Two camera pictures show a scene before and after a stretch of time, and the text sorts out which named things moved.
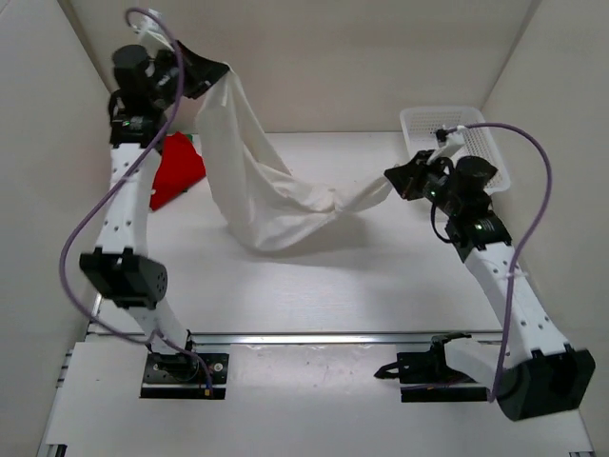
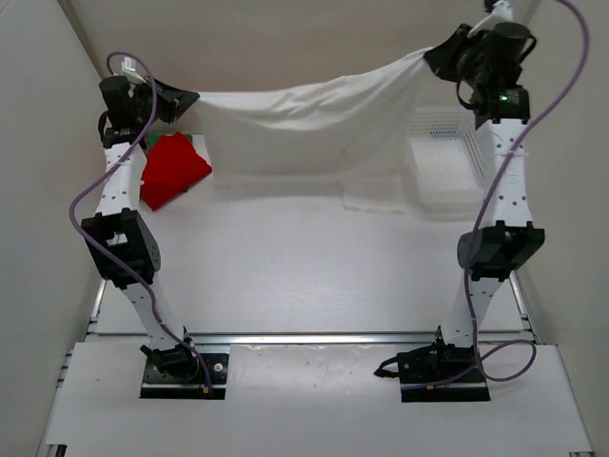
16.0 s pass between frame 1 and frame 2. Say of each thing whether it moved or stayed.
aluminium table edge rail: stayed
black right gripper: moved
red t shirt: stayed
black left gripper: moved
